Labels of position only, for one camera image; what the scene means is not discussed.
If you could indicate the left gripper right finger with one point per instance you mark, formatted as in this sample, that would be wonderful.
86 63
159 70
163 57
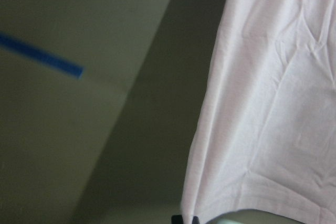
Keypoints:
195 220

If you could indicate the pink Snoopy t-shirt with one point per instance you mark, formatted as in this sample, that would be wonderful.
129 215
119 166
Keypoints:
265 137

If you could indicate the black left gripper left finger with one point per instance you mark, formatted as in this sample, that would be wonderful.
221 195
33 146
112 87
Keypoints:
177 219

